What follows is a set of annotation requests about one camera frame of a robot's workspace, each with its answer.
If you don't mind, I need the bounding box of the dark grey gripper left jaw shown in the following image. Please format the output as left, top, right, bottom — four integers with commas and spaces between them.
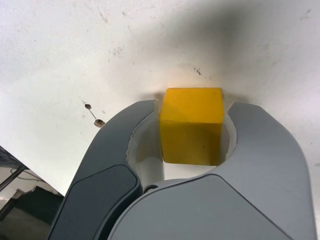
46, 99, 166, 240

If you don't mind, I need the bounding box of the yellow cube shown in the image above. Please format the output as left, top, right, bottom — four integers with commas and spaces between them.
159, 87, 224, 166

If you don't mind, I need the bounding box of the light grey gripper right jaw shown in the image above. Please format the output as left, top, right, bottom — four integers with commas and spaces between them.
107, 101, 316, 240

